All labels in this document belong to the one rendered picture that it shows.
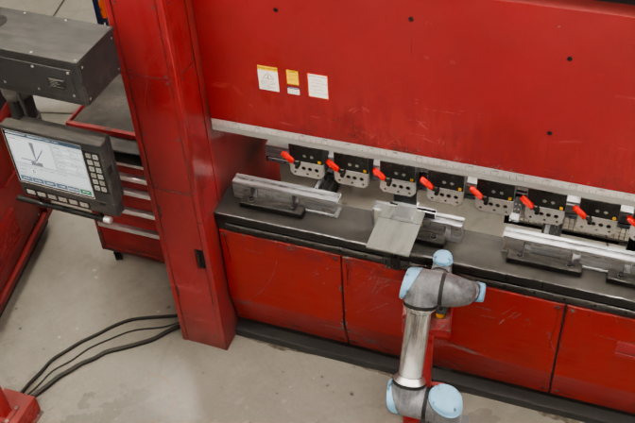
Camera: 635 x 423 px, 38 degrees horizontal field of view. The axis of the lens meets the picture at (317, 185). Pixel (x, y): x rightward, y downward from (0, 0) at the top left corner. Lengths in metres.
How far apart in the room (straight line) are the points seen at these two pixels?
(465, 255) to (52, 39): 1.85
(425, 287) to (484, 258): 0.80
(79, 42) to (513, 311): 2.06
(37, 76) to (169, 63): 0.50
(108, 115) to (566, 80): 2.32
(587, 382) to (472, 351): 0.51
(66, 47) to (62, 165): 0.51
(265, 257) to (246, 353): 0.67
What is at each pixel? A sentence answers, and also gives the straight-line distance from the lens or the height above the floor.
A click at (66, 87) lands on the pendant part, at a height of 1.83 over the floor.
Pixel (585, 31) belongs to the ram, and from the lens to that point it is 3.21.
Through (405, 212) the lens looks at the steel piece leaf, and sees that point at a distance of 3.88.
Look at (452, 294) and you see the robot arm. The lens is 3.12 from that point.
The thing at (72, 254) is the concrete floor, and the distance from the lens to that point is 5.40.
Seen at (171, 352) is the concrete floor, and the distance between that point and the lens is 4.77.
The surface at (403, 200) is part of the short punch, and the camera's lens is 3.88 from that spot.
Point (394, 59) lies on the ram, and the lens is 3.42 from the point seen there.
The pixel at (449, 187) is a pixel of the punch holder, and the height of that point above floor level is 1.19.
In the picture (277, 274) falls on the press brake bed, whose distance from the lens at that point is 4.28.
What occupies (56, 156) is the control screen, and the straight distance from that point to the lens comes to 3.62.
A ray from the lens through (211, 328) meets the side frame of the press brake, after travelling 4.63.
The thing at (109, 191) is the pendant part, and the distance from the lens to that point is 3.58.
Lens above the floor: 3.66
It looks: 41 degrees down
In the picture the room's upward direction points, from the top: 4 degrees counter-clockwise
